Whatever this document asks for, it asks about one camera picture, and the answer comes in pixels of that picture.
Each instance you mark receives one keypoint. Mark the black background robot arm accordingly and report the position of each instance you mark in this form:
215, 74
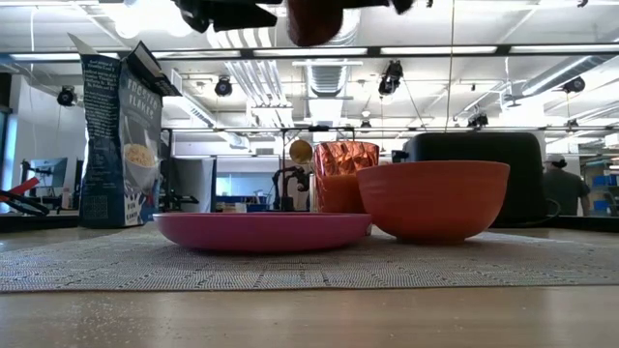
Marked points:
285, 188

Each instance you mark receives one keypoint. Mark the black rig-mounted camera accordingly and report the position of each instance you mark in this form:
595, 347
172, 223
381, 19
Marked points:
391, 77

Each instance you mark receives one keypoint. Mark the black background rig frame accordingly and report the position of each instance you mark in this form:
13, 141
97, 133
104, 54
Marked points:
319, 129

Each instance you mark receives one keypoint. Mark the orange bowl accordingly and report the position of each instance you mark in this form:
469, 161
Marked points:
435, 203

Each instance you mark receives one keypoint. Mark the brown toast slice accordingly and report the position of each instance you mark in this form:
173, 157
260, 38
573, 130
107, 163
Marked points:
314, 24

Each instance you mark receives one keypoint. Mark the grey woven placemat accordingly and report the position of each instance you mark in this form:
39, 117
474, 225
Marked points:
309, 270

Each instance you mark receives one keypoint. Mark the computer monitor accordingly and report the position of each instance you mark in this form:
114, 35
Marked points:
48, 171

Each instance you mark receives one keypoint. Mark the black toaster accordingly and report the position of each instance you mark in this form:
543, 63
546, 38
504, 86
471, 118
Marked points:
474, 145

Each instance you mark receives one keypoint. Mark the pink plastic plate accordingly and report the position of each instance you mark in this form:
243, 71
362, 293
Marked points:
261, 232

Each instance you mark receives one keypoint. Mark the black rig crossbar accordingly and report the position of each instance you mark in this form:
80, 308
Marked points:
373, 50

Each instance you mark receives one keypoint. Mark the red bar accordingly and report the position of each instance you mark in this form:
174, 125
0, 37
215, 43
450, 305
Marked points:
19, 187

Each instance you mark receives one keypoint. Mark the shelf with blue bins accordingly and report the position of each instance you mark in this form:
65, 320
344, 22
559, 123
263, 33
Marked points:
599, 193

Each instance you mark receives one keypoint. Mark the blue cereal box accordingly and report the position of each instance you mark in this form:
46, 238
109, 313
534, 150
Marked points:
121, 121

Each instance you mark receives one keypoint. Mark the person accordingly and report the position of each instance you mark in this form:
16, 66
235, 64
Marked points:
566, 188

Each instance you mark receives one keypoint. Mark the black ceiling-hung camera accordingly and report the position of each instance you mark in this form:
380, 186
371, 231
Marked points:
67, 96
223, 88
478, 121
574, 85

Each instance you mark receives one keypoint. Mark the orange faceted juice glass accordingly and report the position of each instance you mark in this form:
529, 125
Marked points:
338, 183

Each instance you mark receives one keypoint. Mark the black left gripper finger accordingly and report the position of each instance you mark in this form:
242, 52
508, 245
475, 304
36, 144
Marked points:
242, 18

